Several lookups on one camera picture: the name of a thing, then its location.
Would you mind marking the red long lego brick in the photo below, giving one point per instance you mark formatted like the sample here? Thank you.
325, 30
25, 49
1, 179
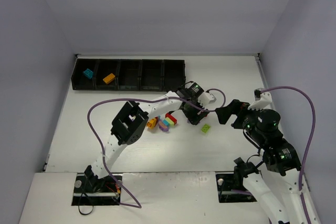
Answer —
171, 117

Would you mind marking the teal pink lego brick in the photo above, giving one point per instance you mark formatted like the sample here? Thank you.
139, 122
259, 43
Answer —
162, 121

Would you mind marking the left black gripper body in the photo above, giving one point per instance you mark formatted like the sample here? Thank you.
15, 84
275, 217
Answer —
193, 114

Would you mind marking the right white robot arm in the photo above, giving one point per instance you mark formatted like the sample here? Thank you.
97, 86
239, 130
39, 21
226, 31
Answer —
281, 160

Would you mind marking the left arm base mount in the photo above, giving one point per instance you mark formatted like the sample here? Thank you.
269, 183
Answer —
105, 193

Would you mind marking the yellow green lego brick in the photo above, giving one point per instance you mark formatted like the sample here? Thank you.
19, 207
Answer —
170, 122

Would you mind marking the orange yellow lego brick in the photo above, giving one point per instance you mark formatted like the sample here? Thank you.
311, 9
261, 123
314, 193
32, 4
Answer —
151, 124

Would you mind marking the orange long lego brick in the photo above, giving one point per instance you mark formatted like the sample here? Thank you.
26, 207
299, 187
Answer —
109, 78

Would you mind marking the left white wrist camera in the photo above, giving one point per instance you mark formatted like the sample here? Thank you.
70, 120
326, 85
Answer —
206, 98

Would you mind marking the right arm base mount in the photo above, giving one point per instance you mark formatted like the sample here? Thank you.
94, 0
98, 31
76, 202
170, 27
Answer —
229, 191

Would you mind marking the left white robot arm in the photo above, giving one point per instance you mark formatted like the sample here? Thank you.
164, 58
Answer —
130, 122

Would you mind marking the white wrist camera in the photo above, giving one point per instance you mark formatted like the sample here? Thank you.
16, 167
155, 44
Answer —
262, 100
206, 98

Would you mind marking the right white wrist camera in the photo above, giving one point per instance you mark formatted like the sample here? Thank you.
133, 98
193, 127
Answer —
262, 100

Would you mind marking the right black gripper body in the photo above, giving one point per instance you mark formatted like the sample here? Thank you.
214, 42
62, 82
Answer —
238, 115

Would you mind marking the purple oval lego piece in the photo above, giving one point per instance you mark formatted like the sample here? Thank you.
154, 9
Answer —
163, 127

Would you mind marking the lime green lego brick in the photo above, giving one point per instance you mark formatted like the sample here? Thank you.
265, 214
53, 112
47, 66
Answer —
205, 128

